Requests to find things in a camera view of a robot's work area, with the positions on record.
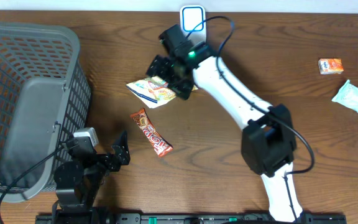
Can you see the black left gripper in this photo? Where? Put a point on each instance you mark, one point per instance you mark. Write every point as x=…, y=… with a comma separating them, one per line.
x=113, y=163

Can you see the yellow red snack bag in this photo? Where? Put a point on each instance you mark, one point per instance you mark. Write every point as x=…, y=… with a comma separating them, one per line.
x=154, y=91

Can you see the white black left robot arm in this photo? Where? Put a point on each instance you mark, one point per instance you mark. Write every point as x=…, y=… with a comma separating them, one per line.
x=79, y=180

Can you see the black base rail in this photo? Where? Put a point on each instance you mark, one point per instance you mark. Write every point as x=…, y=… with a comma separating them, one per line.
x=135, y=218

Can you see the white barcode scanner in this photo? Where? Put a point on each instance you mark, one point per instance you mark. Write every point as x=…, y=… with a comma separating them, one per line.
x=191, y=17

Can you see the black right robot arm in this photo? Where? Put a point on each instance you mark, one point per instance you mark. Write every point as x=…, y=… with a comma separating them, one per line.
x=267, y=140

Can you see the grey plastic shopping basket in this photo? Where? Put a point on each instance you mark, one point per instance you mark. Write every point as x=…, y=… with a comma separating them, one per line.
x=44, y=99

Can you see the light blue wet wipes pack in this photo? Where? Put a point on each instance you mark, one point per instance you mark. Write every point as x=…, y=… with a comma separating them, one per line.
x=347, y=96

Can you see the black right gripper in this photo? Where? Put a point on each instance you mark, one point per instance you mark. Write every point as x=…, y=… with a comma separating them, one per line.
x=181, y=88

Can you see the orange white small box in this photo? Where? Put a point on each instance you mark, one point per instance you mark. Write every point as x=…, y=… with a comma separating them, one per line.
x=329, y=66

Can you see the red brown candy bar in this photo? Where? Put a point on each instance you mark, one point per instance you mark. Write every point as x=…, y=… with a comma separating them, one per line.
x=159, y=144

